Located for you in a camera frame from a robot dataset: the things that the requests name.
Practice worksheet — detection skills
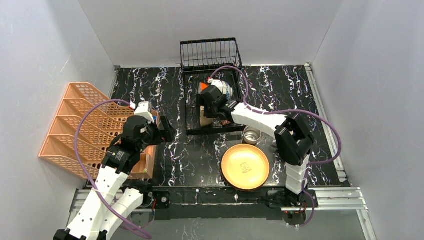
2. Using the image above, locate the orange glossy bowl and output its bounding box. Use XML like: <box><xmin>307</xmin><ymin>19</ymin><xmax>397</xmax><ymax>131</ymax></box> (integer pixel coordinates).
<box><xmin>198</xmin><ymin>82</ymin><xmax>210</xmax><ymax>94</ymax></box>

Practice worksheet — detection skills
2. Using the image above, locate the black wire dish rack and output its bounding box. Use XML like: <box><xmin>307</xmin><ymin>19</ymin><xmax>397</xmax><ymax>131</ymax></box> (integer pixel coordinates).
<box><xmin>179</xmin><ymin>37</ymin><xmax>245</xmax><ymax>136</ymax></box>

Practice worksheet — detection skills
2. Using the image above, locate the blue floral bowl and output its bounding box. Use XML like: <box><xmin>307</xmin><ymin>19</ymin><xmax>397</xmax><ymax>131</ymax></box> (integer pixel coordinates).
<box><xmin>223</xmin><ymin>81</ymin><xmax>233</xmax><ymax>100</ymax></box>

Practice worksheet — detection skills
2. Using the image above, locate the orange patterned bowl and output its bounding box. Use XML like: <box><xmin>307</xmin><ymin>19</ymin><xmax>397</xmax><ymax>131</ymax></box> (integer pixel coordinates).
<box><xmin>221</xmin><ymin>120</ymin><xmax>234</xmax><ymax>127</ymax></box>

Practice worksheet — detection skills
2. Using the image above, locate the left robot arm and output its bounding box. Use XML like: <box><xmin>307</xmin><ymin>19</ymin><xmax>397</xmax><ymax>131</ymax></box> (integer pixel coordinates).
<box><xmin>53</xmin><ymin>115</ymin><xmax>176</xmax><ymax>240</ymax></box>

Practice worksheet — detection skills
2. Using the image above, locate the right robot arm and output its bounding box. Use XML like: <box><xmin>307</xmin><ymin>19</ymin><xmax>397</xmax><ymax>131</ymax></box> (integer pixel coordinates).
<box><xmin>199</xmin><ymin>83</ymin><xmax>315</xmax><ymax>195</ymax></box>

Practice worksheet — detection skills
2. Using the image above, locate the stainless steel cup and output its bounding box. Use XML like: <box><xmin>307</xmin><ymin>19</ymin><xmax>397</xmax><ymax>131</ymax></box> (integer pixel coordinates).
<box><xmin>242</xmin><ymin>126</ymin><xmax>262</xmax><ymax>146</ymax></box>

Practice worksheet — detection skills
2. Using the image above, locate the orange file organizer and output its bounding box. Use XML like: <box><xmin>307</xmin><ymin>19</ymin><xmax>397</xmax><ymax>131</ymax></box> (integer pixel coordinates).
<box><xmin>39</xmin><ymin>82</ymin><xmax>134</xmax><ymax>179</ymax></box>

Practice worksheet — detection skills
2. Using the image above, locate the yellow plate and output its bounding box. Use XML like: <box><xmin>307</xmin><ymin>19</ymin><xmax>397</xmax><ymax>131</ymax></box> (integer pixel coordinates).
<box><xmin>220</xmin><ymin>144</ymin><xmax>270</xmax><ymax>192</ymax></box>

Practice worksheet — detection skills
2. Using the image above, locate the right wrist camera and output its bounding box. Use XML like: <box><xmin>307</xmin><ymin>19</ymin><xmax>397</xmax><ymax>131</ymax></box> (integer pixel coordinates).
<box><xmin>207</xmin><ymin>78</ymin><xmax>228</xmax><ymax>94</ymax></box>

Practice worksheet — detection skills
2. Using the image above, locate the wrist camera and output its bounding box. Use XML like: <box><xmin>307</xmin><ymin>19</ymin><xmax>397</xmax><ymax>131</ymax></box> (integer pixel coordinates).
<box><xmin>207</xmin><ymin>78</ymin><xmax>228</xmax><ymax>94</ymax></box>
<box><xmin>134</xmin><ymin>101</ymin><xmax>155</xmax><ymax>123</ymax></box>

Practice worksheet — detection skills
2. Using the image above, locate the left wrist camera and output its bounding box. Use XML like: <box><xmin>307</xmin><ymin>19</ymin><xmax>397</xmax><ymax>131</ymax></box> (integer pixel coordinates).
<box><xmin>134</xmin><ymin>101</ymin><xmax>155</xmax><ymax>123</ymax></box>

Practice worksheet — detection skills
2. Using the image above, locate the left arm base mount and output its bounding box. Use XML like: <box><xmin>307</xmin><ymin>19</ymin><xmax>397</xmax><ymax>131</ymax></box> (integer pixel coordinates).
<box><xmin>120</xmin><ymin>179</ymin><xmax>171</xmax><ymax>210</ymax></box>

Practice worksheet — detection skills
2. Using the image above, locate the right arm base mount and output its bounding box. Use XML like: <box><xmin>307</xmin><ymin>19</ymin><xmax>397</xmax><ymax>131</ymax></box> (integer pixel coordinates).
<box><xmin>256</xmin><ymin>187</ymin><xmax>319</xmax><ymax>228</ymax></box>

